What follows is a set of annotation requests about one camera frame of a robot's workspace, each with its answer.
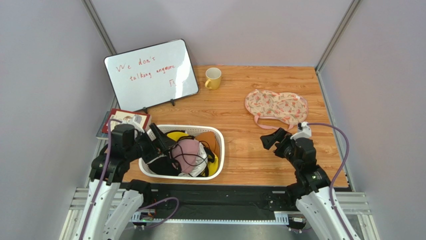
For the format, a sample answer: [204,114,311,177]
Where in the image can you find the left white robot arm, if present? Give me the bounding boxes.
[73,122,180,240]

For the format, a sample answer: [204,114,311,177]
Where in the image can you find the grey book underneath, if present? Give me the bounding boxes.
[95,111,110,140]

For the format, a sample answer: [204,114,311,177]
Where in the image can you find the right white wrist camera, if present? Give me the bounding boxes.
[290,121,312,140]

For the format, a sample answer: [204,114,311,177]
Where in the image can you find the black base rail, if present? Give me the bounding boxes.
[120,180,298,221]

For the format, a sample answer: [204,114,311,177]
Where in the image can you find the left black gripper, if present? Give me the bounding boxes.
[126,122,177,163]

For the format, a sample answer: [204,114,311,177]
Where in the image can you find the black bra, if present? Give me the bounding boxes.
[148,129,187,177]

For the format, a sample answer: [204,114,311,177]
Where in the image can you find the orange bra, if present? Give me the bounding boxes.
[195,131,221,157]

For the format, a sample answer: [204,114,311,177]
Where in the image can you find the white dry-erase board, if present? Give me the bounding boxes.
[104,38,200,112]

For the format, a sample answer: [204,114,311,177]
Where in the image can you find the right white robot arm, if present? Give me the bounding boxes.
[260,125,360,240]

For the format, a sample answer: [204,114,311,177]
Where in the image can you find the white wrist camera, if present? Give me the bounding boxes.
[125,114,145,132]
[290,121,312,140]

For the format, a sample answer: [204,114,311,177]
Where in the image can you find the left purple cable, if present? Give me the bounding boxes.
[78,118,181,240]

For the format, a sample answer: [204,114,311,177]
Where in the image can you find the yellow bra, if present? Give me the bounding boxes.
[177,132,218,177]

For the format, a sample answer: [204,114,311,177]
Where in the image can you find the white plastic laundry basket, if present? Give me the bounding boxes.
[138,124,225,181]

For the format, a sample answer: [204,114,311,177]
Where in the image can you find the red cover book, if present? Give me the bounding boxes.
[102,108,152,133]

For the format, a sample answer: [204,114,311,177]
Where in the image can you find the pink ribbed bra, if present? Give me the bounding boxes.
[172,139,206,176]

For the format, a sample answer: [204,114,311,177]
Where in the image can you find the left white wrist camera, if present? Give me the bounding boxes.
[125,114,145,132]

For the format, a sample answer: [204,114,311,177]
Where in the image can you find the yellow ceramic mug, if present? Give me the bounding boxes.
[204,67,222,90]

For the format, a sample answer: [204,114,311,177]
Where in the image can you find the aluminium frame rails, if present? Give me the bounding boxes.
[59,188,379,240]

